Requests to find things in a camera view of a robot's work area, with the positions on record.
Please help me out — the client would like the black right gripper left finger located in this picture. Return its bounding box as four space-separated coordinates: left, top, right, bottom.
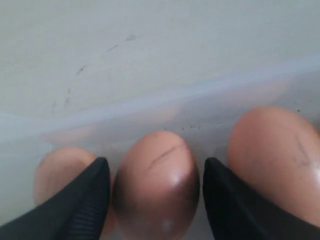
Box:
0 157 111 240

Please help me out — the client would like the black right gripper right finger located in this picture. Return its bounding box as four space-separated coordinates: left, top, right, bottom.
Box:
202 157 320 240

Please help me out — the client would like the brown egg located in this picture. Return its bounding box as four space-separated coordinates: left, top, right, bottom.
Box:
33 147 96 205
227 106 320 226
112 130 200 240

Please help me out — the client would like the clear plastic bin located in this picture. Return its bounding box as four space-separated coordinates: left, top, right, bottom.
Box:
0 55 320 224

